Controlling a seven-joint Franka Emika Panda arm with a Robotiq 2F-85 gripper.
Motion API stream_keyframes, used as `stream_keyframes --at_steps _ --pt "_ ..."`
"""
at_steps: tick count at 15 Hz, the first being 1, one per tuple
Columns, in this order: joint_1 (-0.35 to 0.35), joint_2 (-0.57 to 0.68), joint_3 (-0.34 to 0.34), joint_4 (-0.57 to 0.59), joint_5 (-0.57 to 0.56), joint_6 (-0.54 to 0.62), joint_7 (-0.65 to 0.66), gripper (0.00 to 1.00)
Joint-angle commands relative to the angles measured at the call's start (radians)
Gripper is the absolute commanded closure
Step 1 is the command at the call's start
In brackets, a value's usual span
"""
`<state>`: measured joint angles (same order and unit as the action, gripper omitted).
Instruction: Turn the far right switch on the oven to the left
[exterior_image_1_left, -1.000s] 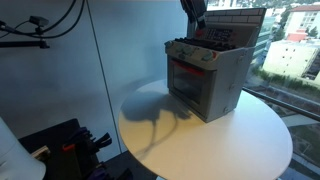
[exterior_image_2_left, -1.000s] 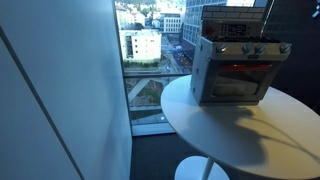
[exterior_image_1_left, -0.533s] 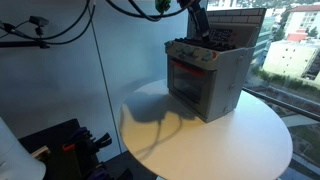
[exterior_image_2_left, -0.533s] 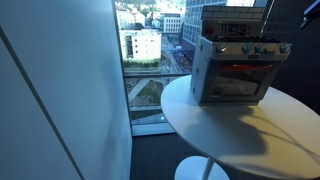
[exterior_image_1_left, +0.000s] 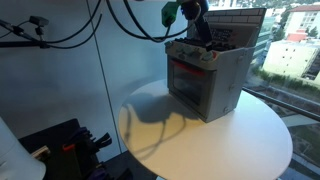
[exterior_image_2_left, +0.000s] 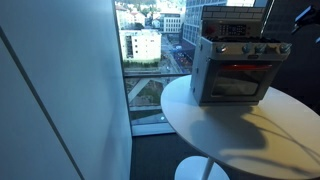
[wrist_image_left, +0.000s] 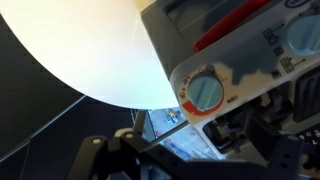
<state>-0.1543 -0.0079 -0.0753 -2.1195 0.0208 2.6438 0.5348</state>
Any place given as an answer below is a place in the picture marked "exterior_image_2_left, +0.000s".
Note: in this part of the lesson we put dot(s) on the white boxy building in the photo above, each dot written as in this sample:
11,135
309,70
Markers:
141,45

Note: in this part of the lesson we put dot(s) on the grey oven door with window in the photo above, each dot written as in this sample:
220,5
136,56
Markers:
240,83

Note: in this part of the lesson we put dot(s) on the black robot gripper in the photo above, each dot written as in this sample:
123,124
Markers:
305,16

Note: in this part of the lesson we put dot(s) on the grey toy oven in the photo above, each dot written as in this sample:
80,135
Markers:
203,76

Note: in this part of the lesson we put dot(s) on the glass high-rise building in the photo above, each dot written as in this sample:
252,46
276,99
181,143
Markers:
196,20

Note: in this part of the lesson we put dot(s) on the white table pedestal base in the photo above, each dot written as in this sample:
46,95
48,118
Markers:
190,170

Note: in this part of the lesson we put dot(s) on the dark window rail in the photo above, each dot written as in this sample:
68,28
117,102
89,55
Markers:
153,75

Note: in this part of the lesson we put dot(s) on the black stovetop burner grate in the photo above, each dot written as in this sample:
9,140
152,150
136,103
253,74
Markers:
243,39

